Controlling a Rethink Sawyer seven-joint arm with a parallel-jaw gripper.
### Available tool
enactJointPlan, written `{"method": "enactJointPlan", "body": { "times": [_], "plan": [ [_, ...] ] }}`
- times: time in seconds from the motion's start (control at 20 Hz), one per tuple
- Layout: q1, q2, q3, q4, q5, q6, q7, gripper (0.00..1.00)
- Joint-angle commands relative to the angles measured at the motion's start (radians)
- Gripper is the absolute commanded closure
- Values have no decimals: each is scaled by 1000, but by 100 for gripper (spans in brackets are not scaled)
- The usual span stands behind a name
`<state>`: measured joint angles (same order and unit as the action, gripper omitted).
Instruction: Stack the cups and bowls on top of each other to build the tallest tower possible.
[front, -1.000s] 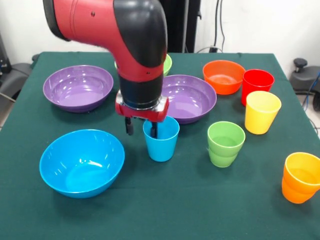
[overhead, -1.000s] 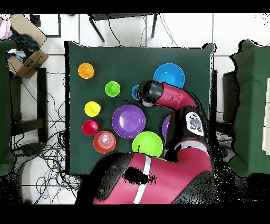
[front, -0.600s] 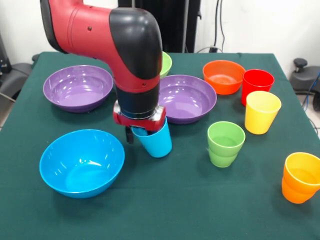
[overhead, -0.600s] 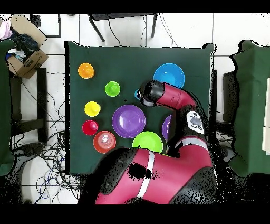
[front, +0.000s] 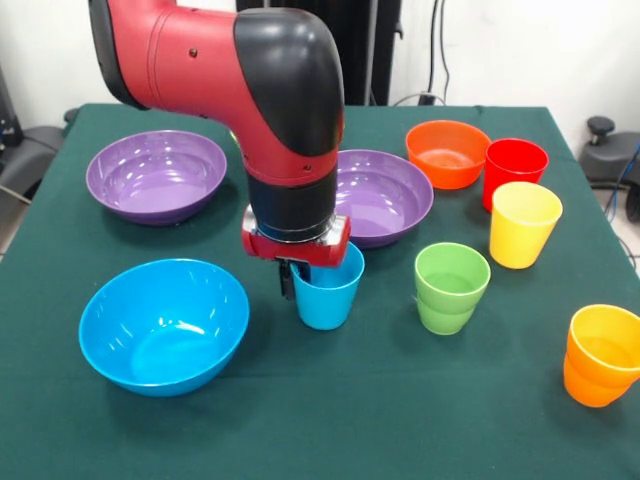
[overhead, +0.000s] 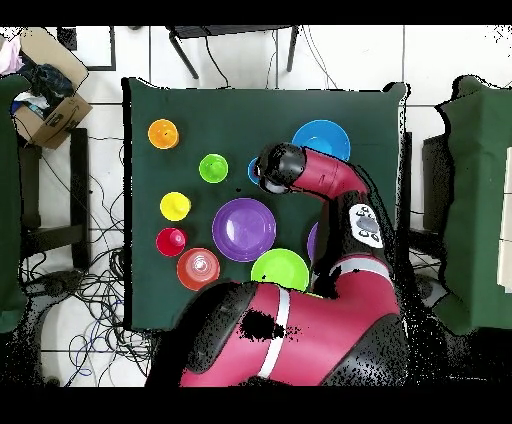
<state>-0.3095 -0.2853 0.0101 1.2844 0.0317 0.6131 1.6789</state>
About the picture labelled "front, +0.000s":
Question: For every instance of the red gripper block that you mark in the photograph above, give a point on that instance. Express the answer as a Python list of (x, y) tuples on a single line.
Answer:
[(300, 254)]

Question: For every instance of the blue plastic cup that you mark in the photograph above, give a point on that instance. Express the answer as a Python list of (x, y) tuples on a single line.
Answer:
[(325, 305)]

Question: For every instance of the shallow purple plastic bowl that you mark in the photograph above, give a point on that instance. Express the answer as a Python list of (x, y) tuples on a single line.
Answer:
[(390, 200)]

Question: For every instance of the green plastic cup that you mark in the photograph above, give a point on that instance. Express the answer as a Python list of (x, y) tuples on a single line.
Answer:
[(450, 305)]

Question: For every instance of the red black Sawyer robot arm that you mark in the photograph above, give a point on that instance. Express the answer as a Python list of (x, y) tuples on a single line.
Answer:
[(200, 60)]

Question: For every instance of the dark green tablecloth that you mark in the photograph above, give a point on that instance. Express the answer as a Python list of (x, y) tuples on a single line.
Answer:
[(350, 400)]

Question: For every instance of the blue plastic bowl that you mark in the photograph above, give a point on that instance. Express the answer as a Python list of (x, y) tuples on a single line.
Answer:
[(165, 345)]

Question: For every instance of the deep purple plastic bowl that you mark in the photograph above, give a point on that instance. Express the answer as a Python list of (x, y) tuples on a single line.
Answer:
[(155, 180)]

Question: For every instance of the orange-red plastic bowl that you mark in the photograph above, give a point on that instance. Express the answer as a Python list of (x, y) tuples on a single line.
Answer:
[(445, 170)]

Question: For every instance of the black power plug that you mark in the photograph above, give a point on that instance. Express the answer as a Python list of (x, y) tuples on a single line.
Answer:
[(426, 99)]

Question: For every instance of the yellow plastic cup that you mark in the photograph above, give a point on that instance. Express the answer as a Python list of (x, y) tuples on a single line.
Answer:
[(522, 235)]

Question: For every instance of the red plastic cup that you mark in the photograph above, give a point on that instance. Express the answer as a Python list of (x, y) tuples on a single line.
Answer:
[(515, 165)]

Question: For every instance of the orange plastic cup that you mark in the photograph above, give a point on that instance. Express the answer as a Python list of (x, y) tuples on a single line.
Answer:
[(595, 370)]

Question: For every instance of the grey pedestal foot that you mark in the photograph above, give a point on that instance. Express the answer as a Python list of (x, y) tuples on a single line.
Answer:
[(30, 155), (605, 160)]

